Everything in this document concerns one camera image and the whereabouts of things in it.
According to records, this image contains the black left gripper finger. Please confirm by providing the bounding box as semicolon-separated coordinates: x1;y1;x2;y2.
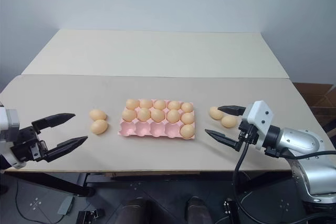
31;113;77;134
43;135;89;163

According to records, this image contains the grey foot pedal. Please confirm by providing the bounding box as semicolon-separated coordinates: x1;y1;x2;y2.
57;196;75;216

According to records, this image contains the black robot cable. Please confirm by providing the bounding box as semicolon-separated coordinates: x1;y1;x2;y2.
232;133;257;224
286;150;336;161

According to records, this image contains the black floor box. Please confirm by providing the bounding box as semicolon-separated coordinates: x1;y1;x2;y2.
222;199;240;224
76;207;105;224

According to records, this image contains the dark rounded shape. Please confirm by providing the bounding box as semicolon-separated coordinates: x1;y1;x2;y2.
185;196;213;224
122;197;156;224

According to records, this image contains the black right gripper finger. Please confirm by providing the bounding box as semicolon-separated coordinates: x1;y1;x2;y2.
217;105;247;117
204;129;242;153

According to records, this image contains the black table frame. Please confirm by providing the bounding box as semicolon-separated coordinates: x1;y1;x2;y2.
0;171;292;198

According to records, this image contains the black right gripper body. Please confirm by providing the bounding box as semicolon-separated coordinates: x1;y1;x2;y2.
237;120;260;153

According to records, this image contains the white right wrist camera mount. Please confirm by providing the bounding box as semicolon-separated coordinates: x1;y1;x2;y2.
240;100;274;152

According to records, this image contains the pink egg tray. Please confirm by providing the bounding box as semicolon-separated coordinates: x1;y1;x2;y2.
117;99;196;141

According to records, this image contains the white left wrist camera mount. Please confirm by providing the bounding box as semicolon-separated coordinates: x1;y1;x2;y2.
0;106;27;170

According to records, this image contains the brown cardboard box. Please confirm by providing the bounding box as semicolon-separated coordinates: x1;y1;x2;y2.
292;82;336;133

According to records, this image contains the thin black floor cable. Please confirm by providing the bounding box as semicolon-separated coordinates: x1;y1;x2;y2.
14;178;36;222

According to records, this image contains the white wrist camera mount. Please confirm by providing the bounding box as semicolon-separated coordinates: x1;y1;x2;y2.
240;100;274;152
0;106;27;170

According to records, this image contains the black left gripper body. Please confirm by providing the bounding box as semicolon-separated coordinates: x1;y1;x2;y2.
9;125;50;164

